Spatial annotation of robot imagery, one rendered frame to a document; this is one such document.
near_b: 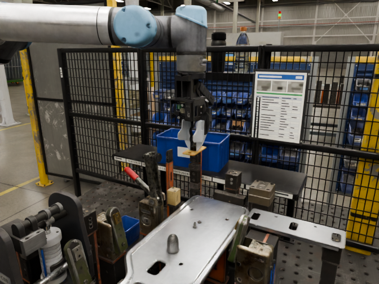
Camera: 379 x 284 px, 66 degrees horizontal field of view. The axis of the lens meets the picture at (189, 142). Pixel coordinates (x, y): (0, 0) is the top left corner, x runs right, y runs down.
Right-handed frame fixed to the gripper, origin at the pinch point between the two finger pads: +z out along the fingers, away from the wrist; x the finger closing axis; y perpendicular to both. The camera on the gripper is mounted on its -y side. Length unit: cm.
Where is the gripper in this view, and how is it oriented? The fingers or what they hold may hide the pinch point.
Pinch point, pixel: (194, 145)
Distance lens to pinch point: 82.0
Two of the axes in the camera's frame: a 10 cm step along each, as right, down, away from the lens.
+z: 0.0, 9.6, 2.9
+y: -4.8, 2.6, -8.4
